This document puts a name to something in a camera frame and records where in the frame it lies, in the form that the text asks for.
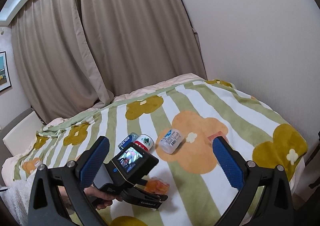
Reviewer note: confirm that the orange label cup near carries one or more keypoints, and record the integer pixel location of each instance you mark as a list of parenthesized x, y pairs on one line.
[(157, 186)]

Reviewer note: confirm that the blue label cup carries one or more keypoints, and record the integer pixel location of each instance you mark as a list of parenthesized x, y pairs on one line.
[(127, 140)]

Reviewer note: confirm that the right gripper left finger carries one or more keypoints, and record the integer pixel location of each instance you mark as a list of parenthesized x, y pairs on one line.
[(46, 206)]

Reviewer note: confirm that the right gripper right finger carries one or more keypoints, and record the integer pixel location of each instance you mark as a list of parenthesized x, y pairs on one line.
[(275, 205)]

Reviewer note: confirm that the beige curtain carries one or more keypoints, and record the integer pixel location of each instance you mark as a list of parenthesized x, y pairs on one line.
[(71, 54)]

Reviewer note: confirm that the white barcode label cup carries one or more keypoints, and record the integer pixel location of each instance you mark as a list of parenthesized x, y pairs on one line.
[(170, 142)]

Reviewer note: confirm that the red label cup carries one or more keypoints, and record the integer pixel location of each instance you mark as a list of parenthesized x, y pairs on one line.
[(145, 142)]

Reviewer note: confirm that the floral striped blanket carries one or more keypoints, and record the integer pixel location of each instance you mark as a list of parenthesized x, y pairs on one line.
[(177, 124)]

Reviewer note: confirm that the white sofa cushion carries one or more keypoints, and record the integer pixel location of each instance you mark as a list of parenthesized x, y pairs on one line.
[(21, 131)]

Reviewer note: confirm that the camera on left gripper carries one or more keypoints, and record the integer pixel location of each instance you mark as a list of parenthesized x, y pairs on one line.
[(125, 170)]

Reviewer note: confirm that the framed wall picture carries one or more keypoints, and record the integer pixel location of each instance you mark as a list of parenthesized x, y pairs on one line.
[(4, 73)]

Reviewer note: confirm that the person's left hand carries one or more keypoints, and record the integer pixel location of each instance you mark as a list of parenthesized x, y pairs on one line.
[(105, 198)]

